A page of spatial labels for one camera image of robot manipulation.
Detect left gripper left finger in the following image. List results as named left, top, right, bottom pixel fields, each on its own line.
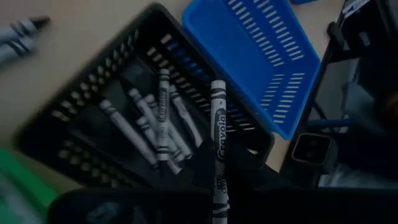
left=49, top=139, right=215, bottom=224

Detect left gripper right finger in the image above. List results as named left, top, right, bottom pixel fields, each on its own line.
left=226, top=145, right=398, bottom=224

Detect white crayons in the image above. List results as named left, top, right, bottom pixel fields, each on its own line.
left=128, top=88, right=194, bottom=160

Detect black plastic basket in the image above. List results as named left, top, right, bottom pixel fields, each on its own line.
left=12, top=2, right=275, bottom=191

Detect green plastic basket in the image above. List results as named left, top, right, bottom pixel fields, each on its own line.
left=0, top=147, right=59, bottom=224

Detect black table-level camera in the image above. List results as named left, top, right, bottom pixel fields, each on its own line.
left=290, top=133, right=339, bottom=176

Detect black aluminium table frame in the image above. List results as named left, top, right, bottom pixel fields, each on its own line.
left=278, top=0, right=398, bottom=189

